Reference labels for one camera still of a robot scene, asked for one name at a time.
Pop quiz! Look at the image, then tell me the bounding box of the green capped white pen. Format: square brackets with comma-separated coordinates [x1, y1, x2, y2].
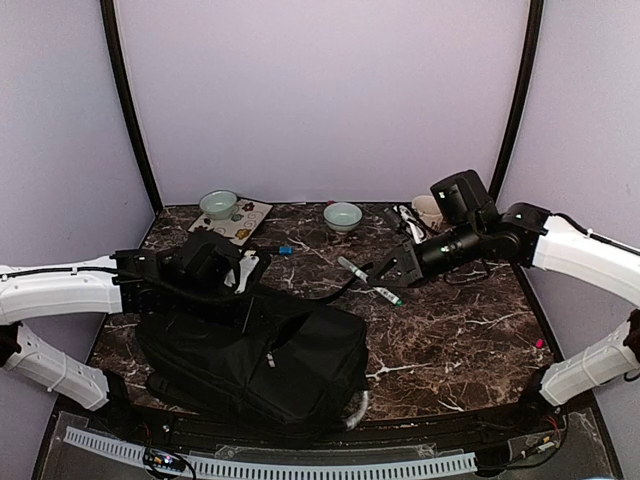
[337, 256, 405, 307]

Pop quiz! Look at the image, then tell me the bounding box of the blue capped black marker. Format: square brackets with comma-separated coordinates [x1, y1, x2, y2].
[257, 246, 294, 256]

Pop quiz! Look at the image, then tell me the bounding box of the black student backpack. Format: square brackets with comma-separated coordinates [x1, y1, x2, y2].
[135, 285, 369, 447]

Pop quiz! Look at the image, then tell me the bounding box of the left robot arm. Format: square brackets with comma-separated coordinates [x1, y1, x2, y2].
[1, 232, 243, 436]

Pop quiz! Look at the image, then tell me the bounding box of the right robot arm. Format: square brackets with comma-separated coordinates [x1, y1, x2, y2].
[369, 170, 639, 434]

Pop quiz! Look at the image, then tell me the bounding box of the cream floral mug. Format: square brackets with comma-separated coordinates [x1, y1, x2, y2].
[411, 195, 443, 229]

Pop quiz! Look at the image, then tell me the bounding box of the pale green bowl centre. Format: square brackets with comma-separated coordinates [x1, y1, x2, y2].
[323, 202, 363, 234]

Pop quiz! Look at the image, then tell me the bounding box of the floral square plate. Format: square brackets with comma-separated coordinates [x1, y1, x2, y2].
[188, 198, 273, 246]

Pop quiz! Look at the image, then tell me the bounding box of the pale green bowl on plate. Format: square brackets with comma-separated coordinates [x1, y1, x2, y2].
[199, 190, 238, 221]

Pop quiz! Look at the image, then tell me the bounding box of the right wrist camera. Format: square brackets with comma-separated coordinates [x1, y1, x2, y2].
[383, 204, 430, 244]

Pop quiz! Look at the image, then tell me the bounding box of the white slotted cable duct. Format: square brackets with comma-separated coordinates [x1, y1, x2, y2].
[63, 427, 477, 479]

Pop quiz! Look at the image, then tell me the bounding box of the black right frame post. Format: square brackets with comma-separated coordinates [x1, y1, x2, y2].
[489, 0, 545, 201]

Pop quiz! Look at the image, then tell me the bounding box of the black frame post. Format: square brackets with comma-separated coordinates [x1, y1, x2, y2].
[489, 0, 545, 201]
[99, 0, 164, 215]

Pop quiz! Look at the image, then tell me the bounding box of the black left frame post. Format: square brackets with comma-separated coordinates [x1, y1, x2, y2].
[99, 0, 164, 215]

